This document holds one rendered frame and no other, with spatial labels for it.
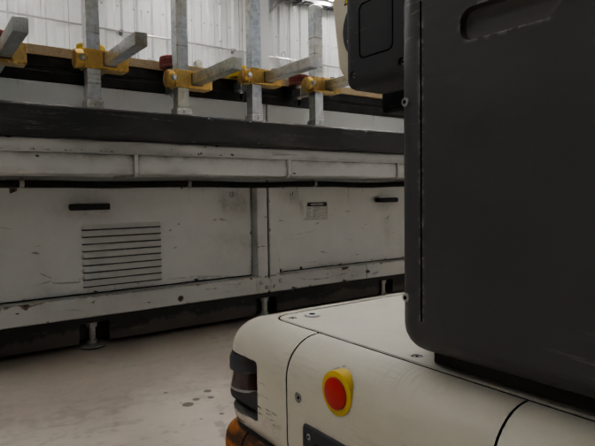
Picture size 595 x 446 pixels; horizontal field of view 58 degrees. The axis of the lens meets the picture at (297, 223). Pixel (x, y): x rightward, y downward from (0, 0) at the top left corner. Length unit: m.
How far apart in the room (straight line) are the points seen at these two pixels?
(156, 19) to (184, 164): 8.14
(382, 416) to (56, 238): 1.34
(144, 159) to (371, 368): 1.12
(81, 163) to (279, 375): 0.97
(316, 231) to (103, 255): 0.85
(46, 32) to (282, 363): 8.60
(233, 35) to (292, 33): 1.33
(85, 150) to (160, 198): 0.40
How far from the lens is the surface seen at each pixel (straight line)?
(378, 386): 0.60
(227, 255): 1.97
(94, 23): 1.59
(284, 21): 11.05
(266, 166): 1.78
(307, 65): 1.59
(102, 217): 1.79
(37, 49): 1.76
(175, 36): 1.67
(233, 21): 10.39
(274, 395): 0.75
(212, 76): 1.54
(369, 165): 2.06
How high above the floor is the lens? 0.47
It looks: 3 degrees down
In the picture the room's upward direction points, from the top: 1 degrees counter-clockwise
